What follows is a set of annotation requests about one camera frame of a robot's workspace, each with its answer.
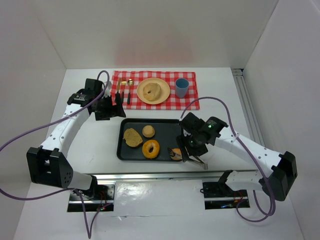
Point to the pale bagel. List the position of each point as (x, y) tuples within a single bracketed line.
[(152, 91)]

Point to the blue cup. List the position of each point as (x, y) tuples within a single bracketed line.
[(181, 87)]

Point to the black baking tray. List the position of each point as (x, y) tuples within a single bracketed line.
[(166, 131)]

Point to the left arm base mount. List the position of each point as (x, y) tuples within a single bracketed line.
[(103, 200)]

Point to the aluminium rail front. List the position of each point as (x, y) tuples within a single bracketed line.
[(153, 176)]

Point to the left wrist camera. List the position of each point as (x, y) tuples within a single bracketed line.
[(93, 87)]

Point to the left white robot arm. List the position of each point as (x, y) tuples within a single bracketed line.
[(48, 164)]

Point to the orange glazed donut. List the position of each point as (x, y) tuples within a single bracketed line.
[(151, 149)]

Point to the brown bread slice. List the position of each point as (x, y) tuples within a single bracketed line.
[(132, 138)]

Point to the aluminium rail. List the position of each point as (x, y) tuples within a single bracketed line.
[(247, 106), (153, 176)]

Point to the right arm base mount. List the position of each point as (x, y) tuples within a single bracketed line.
[(218, 195)]

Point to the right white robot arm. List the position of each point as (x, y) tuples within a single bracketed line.
[(276, 172)]

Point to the small round bun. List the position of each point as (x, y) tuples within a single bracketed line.
[(175, 154)]

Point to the gold fork black handle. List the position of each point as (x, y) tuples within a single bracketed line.
[(123, 85)]

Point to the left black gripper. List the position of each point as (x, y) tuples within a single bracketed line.
[(110, 107)]

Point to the gold knife black handle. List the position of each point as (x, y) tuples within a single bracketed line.
[(119, 83)]

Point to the small round muffin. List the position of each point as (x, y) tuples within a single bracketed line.
[(148, 131)]

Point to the aluminium rail right side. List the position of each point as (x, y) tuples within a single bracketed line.
[(247, 106)]

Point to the beige round plate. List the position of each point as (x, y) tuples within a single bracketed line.
[(165, 90)]

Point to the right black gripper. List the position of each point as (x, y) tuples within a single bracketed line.
[(189, 152)]

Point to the gold spoon black handle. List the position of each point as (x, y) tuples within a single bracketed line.
[(130, 83)]

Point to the red checkered cloth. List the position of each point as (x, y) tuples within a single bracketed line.
[(171, 103)]

